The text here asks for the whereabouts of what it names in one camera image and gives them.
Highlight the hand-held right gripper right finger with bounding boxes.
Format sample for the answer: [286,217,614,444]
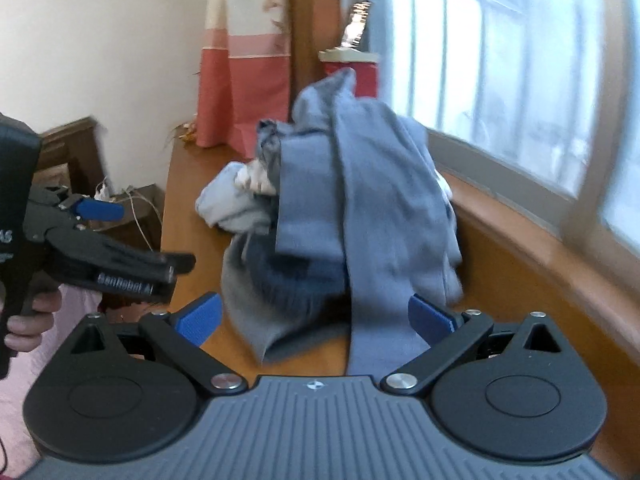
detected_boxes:
[381,294,568,396]

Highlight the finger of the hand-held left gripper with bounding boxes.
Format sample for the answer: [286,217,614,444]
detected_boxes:
[29,185,126,238]
[42,225,197,283]

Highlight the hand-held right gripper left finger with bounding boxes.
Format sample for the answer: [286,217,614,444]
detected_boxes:
[70,292,249,395]

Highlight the blue fleece pants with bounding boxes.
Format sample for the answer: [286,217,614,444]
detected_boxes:
[275,67,466,378]

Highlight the person's left hand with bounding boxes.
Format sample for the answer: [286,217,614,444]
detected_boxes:
[4,290,63,353]

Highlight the wooden nightstand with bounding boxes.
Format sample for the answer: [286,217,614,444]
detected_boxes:
[92,184,166,311]

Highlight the grey ribbed sweatpants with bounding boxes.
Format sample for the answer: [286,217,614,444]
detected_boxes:
[222,230,353,366]

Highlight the wooden headboard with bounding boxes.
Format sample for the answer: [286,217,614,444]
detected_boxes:
[37,116,113,201]

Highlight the dark blue garment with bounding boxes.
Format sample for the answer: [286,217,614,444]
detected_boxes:
[245,232,351,321]

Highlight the light blue garment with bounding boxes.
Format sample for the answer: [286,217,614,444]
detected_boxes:
[195,160,281,236]

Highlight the wooden window sill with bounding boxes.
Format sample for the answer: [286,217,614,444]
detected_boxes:
[425,127,640,356]

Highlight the white patterned cloth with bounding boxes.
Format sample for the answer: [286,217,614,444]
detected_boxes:
[235,157,278,196]

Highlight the pink and cream curtain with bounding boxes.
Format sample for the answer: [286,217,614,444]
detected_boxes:
[192,0,293,161]

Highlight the person's pink clothing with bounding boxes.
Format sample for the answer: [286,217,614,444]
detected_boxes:
[0,285,106,476]

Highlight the red box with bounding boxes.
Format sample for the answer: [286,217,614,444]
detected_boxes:
[318,49,381,101]

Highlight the window with metal bars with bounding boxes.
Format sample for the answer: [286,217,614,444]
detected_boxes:
[370,0,640,261]

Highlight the shiny foil wrapper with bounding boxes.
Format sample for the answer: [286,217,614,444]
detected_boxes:
[339,2,373,53]

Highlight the white cable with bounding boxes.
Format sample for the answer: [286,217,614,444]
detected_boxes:
[120,187,163,251]

